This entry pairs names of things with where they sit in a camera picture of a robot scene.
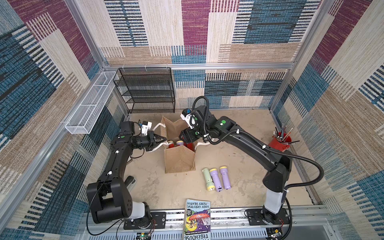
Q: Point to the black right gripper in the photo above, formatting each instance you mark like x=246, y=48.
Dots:
x=186, y=134

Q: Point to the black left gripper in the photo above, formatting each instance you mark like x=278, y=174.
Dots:
x=152, y=137

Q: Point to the red flashlight row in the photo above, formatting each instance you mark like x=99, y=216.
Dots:
x=171, y=144

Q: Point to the brown jute tote bag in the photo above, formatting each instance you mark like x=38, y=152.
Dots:
x=178, y=159

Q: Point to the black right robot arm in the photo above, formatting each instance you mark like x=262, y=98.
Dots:
x=202, y=125

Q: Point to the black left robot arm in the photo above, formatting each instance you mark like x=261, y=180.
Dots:
x=109, y=197

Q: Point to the purple flashlight lower left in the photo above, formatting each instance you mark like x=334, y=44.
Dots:
x=216, y=180

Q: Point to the purple flashlight lower right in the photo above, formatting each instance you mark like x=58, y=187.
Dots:
x=225, y=177

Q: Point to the black white stapler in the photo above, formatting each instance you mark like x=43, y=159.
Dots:
x=130, y=183

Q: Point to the green flashlight lower left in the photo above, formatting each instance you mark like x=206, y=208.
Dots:
x=210, y=186

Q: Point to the colourful treehouse book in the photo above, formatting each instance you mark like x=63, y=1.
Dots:
x=197, y=220

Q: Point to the red pen cup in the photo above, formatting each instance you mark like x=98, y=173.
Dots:
x=281, y=140

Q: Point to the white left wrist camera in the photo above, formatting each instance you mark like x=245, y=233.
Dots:
x=145, y=127

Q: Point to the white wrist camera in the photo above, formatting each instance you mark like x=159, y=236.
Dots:
x=145, y=127
x=189, y=118

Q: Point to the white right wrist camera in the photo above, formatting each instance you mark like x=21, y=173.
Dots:
x=189, y=118

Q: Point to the black wire shelf rack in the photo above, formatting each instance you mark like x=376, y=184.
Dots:
x=146, y=90

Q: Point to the white mesh wall basket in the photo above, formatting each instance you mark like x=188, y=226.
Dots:
x=87, y=113

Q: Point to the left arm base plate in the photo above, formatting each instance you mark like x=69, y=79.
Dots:
x=155, y=220

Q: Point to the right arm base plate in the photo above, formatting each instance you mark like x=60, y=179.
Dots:
x=263, y=217

